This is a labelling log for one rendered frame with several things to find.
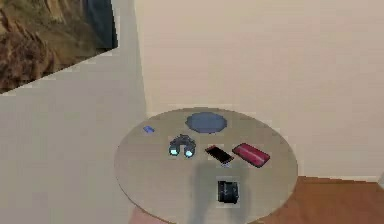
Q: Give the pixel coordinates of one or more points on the black and red phone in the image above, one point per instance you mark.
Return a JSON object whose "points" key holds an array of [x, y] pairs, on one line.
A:
{"points": [[219, 154]]}

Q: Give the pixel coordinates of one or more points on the round blue-grey plate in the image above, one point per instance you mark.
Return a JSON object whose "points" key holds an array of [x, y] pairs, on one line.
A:
{"points": [[206, 122]]}

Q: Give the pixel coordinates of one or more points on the black camera lens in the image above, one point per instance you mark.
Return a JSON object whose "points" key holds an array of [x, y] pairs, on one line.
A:
{"points": [[228, 192]]}

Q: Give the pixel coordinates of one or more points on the small blue flat object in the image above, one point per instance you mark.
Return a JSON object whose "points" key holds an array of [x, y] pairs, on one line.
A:
{"points": [[148, 129]]}

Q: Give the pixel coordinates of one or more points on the framed landscape picture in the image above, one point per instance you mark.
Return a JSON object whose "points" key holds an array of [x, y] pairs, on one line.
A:
{"points": [[36, 36]]}

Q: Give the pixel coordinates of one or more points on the round beige table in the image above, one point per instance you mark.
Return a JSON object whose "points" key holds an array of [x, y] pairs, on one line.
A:
{"points": [[150, 176]]}

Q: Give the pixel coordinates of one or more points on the red flat case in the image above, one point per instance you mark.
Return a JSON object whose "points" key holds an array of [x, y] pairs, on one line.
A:
{"points": [[251, 155]]}

